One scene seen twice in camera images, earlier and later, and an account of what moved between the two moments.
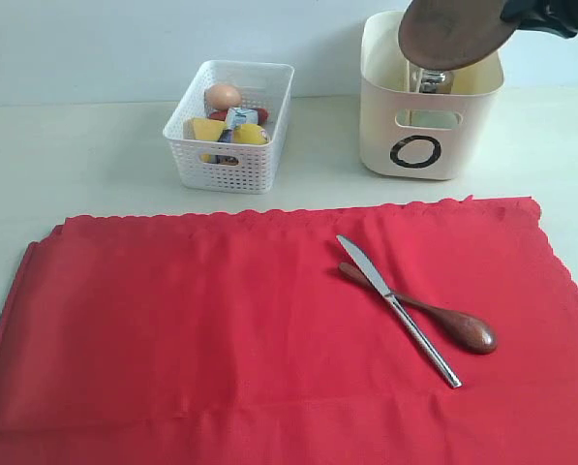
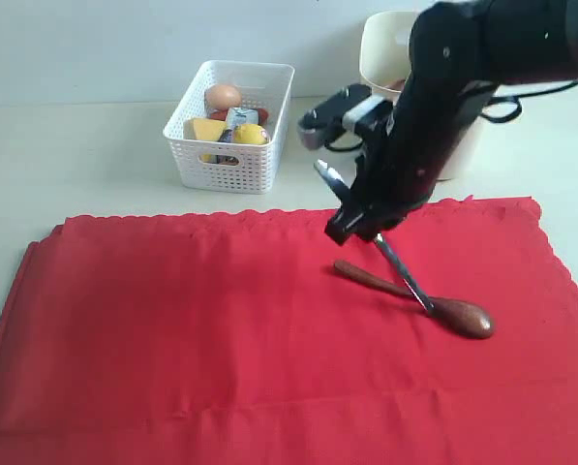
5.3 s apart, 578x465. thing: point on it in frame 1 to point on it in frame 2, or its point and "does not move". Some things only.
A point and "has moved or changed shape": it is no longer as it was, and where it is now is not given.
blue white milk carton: (236, 117) does not move
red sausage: (262, 115) does not move
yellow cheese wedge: (202, 128) does not move
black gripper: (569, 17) to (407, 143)
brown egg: (220, 97) does not move
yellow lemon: (250, 134) does not move
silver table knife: (382, 285) to (342, 185)
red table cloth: (234, 338) does not move
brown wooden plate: (443, 34) has moved or changed shape
